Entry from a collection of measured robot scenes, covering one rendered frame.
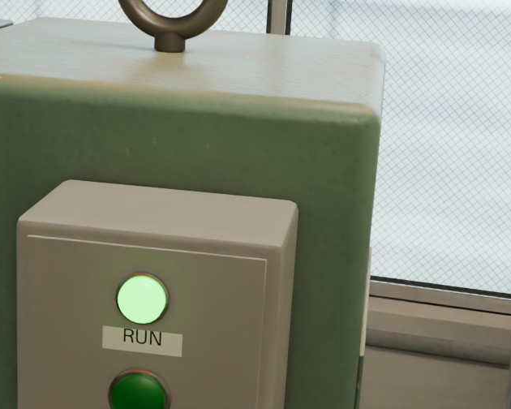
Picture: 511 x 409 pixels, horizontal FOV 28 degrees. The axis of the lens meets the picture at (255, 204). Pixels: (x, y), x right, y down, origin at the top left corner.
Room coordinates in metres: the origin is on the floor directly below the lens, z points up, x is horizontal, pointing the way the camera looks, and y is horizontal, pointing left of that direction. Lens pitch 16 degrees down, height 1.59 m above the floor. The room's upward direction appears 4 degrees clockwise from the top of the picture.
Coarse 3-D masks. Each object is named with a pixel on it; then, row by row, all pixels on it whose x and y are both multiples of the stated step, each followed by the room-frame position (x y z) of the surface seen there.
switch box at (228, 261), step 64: (64, 192) 0.39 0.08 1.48; (128, 192) 0.39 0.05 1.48; (192, 192) 0.40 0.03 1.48; (64, 256) 0.35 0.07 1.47; (128, 256) 0.35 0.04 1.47; (192, 256) 0.34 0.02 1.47; (256, 256) 0.34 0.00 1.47; (64, 320) 0.35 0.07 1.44; (128, 320) 0.35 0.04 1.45; (192, 320) 0.34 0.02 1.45; (256, 320) 0.34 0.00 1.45; (64, 384) 0.35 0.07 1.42; (192, 384) 0.34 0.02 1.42; (256, 384) 0.34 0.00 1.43
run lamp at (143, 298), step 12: (132, 276) 0.34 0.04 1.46; (144, 276) 0.34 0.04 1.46; (156, 276) 0.34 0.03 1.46; (120, 288) 0.34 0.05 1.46; (132, 288) 0.34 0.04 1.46; (144, 288) 0.34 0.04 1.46; (156, 288) 0.34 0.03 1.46; (120, 300) 0.34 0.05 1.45; (132, 300) 0.34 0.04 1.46; (144, 300) 0.34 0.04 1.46; (156, 300) 0.34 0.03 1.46; (168, 300) 0.34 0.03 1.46; (132, 312) 0.34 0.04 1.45; (144, 312) 0.34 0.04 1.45; (156, 312) 0.34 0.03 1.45; (144, 324) 0.34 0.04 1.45
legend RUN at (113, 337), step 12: (108, 336) 0.35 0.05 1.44; (120, 336) 0.35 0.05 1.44; (132, 336) 0.35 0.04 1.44; (144, 336) 0.34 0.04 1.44; (156, 336) 0.34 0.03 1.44; (168, 336) 0.34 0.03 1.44; (180, 336) 0.34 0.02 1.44; (108, 348) 0.35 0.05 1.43; (120, 348) 0.35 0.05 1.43; (132, 348) 0.35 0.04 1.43; (144, 348) 0.34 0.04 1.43; (156, 348) 0.34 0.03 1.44; (168, 348) 0.34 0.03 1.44; (180, 348) 0.34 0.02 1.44
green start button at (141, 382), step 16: (128, 368) 0.34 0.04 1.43; (144, 368) 0.34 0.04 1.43; (112, 384) 0.34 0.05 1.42; (128, 384) 0.34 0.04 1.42; (144, 384) 0.34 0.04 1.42; (160, 384) 0.34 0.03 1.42; (112, 400) 0.34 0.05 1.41; (128, 400) 0.34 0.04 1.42; (144, 400) 0.34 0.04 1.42; (160, 400) 0.34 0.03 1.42
